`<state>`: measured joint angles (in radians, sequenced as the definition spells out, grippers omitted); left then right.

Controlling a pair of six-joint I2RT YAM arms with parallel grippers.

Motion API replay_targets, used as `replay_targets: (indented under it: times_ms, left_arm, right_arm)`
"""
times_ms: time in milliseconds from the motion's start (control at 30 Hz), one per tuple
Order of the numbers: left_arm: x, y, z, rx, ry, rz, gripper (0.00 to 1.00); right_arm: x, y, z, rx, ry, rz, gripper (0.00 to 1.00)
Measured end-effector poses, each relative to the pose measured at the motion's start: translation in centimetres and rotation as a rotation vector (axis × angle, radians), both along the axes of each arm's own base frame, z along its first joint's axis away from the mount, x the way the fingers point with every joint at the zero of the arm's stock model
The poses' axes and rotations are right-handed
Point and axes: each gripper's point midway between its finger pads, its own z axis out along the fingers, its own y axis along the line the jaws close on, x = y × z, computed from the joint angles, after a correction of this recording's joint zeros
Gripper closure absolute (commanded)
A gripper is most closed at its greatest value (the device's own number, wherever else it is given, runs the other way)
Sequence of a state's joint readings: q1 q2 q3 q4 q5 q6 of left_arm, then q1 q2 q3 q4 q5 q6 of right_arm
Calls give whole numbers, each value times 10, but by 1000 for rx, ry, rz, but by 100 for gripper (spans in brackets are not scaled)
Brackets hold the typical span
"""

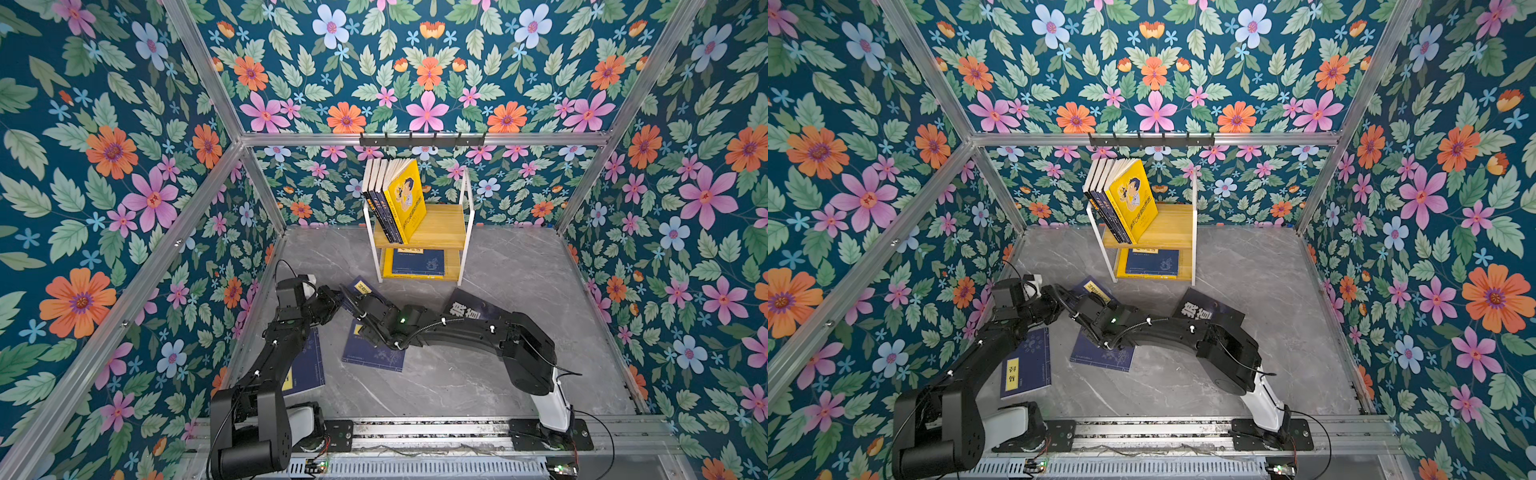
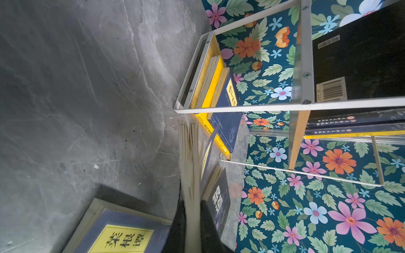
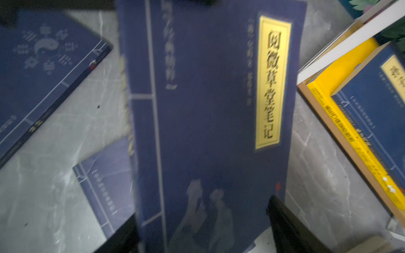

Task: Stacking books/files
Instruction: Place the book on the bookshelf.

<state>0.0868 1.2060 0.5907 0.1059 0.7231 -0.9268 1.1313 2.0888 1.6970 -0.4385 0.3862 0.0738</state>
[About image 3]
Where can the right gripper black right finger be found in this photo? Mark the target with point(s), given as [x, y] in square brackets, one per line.
[289, 233]

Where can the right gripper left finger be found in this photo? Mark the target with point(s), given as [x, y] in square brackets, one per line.
[124, 240]

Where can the white wooden book shelf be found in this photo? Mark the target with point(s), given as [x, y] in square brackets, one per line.
[333, 67]

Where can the yellow book on shelf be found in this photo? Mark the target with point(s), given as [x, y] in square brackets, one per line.
[363, 93]

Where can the navy book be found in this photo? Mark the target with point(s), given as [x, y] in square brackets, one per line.
[106, 181]
[211, 93]
[372, 97]
[44, 57]

